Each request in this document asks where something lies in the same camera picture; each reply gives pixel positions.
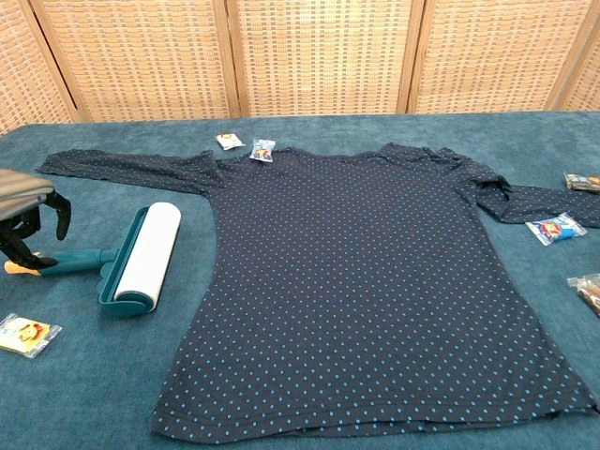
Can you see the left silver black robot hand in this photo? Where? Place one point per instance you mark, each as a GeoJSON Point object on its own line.
{"type": "Point", "coordinates": [19, 187]}

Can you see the white red snack packet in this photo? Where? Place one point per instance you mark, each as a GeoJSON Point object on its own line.
{"type": "Point", "coordinates": [229, 141]}

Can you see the woven bamboo folding screen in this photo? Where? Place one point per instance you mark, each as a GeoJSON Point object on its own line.
{"type": "Point", "coordinates": [319, 56]}

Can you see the yellow white snack packet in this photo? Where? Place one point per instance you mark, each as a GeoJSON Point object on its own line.
{"type": "Point", "coordinates": [28, 335]}

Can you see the brown snack in clear wrapper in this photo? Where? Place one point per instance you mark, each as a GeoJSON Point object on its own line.
{"type": "Point", "coordinates": [590, 293]}

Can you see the dark blue polka dot shirt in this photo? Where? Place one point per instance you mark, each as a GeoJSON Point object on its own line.
{"type": "Point", "coordinates": [365, 281]}

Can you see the teal white lint roller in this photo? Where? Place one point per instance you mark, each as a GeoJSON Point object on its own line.
{"type": "Point", "coordinates": [150, 248]}

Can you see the large blue snack packet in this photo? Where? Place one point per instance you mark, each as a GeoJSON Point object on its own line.
{"type": "Point", "coordinates": [555, 229]}

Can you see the dark clear snack packet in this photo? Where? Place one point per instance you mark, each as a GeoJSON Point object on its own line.
{"type": "Point", "coordinates": [583, 183]}

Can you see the blue white snack packet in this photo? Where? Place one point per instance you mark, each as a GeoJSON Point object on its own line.
{"type": "Point", "coordinates": [262, 151]}

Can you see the teal plush table cover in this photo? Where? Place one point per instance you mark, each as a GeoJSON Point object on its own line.
{"type": "Point", "coordinates": [94, 398]}

